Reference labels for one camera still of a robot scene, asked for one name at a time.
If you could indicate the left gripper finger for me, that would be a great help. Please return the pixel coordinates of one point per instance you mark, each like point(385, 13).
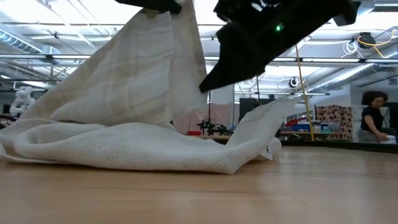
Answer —
point(149, 3)

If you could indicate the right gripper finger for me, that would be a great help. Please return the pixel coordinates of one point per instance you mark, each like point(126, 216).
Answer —
point(236, 59)

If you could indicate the white plaid towel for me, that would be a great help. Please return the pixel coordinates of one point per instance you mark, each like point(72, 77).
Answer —
point(124, 77)

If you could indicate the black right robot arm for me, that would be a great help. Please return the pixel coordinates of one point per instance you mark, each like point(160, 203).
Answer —
point(348, 9)

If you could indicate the black monitor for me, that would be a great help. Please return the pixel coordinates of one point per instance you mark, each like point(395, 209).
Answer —
point(248, 107)

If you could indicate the pink curtain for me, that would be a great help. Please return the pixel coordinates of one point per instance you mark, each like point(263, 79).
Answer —
point(217, 112)

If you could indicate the round white ceiling reel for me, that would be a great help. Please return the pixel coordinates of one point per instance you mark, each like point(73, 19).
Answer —
point(293, 82)

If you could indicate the small black robot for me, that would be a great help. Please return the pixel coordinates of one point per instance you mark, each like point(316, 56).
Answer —
point(214, 127)

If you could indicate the wooden workbench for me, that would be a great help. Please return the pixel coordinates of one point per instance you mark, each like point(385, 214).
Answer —
point(214, 137)

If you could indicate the red tray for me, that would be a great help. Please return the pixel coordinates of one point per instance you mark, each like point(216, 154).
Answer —
point(293, 122)

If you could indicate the red bowl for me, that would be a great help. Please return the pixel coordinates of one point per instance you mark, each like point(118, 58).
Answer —
point(193, 133)

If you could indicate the blue bin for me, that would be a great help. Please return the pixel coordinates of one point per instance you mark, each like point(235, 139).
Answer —
point(301, 127)

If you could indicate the brown floral fabric panel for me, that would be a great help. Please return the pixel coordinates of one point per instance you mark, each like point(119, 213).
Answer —
point(334, 119)

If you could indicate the person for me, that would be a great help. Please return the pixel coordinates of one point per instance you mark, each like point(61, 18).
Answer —
point(371, 118)

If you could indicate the black cabinet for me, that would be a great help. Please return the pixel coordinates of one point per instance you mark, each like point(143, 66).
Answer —
point(394, 119)

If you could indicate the white plastic container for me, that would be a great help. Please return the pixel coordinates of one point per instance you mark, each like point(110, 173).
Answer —
point(388, 140)

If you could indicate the white robot figure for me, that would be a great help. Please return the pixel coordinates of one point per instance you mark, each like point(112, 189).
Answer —
point(21, 99)

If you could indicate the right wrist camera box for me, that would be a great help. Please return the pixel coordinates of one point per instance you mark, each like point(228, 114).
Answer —
point(239, 11)

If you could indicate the silver ventilation duct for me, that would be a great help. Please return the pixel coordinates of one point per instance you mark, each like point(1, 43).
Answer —
point(348, 74)

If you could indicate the black table frame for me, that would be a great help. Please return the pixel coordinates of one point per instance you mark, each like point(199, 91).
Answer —
point(342, 145)

